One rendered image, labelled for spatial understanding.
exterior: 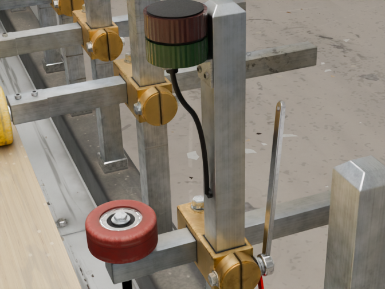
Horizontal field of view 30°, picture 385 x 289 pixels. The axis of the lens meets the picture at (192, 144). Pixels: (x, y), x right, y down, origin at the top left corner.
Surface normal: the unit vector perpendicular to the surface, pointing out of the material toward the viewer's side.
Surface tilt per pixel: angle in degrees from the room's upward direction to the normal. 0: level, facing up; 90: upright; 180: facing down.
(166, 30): 90
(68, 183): 0
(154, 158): 90
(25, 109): 90
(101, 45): 90
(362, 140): 0
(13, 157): 0
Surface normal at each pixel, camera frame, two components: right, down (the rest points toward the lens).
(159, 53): -0.52, 0.43
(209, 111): -0.93, 0.21
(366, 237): 0.37, 0.44
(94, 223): -0.03, -0.88
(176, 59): 0.03, 0.48
